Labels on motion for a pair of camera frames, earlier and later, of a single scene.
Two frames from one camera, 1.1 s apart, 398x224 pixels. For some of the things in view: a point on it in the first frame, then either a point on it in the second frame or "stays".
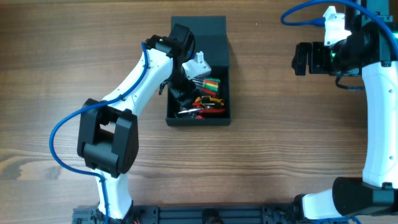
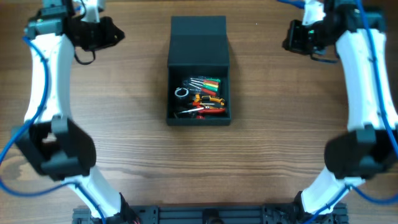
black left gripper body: x=177 y=91 -> x=109 y=34
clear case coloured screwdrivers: x=209 y=86 stays
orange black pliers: x=208 y=100 stays
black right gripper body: x=300 y=59 -> x=292 y=38
